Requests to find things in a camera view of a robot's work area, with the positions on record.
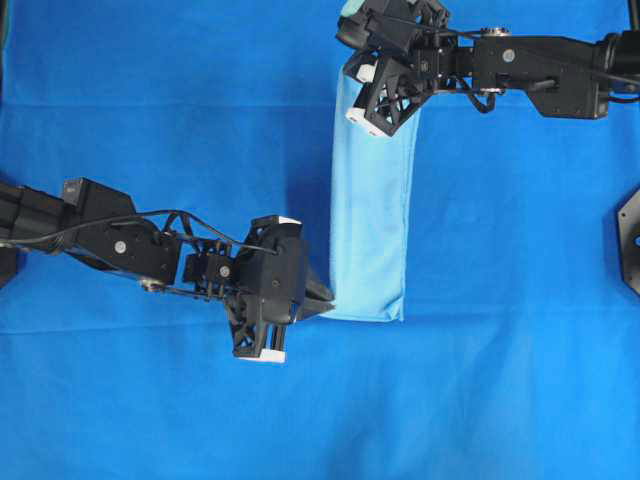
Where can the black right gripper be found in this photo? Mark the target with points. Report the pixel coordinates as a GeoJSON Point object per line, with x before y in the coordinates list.
{"type": "Point", "coordinates": [403, 55]}

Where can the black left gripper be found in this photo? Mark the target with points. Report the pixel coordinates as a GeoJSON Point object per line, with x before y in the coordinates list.
{"type": "Point", "coordinates": [271, 281]}

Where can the light blue towel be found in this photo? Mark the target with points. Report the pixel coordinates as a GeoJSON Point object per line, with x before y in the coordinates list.
{"type": "Point", "coordinates": [371, 185]}

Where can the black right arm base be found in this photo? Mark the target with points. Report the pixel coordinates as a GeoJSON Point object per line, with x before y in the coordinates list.
{"type": "Point", "coordinates": [627, 224]}

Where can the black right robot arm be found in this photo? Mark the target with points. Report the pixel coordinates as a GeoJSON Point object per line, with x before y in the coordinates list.
{"type": "Point", "coordinates": [562, 77]}

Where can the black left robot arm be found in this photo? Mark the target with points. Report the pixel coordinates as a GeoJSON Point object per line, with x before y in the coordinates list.
{"type": "Point", "coordinates": [101, 228]}

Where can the dark blue tablecloth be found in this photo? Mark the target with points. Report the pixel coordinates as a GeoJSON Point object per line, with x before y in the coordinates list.
{"type": "Point", "coordinates": [518, 353]}

